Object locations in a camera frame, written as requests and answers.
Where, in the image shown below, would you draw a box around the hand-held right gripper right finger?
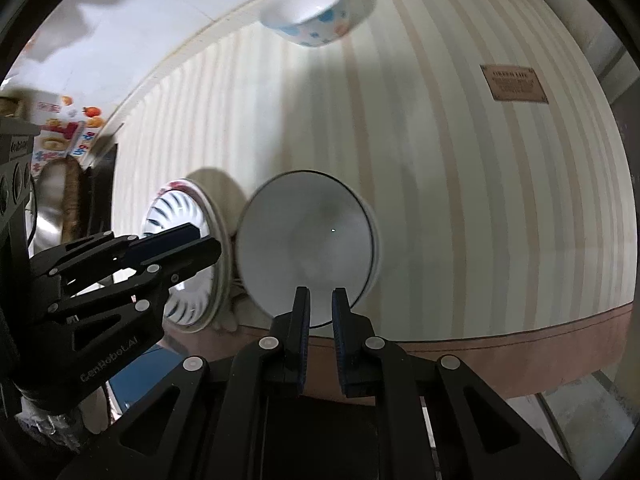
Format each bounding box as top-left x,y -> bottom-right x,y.
330,287 -> 583,480

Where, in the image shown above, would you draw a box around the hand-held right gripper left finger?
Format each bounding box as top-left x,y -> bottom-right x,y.
57,285 -> 313,480

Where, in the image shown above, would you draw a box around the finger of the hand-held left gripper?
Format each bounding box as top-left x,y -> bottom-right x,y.
29,223 -> 202,288
47,237 -> 222,328

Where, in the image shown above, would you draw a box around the blue striped plate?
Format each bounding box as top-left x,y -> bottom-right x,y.
142,180 -> 211,328

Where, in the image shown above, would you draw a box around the white bowl dark rim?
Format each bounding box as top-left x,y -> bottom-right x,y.
235,170 -> 377,331

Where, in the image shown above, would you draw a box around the blue container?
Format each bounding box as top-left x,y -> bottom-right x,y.
107,347 -> 187,413

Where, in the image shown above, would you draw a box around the striped cat print tablecloth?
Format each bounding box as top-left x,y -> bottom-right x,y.
112,0 -> 635,403

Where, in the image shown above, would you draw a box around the white bowl coloured dots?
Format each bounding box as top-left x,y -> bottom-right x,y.
258,0 -> 349,49

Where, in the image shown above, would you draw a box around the brown cloth label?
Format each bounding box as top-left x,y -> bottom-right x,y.
480,64 -> 549,105

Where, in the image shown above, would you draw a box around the colourful wall stickers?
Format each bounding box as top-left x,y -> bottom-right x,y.
30,94 -> 103,176

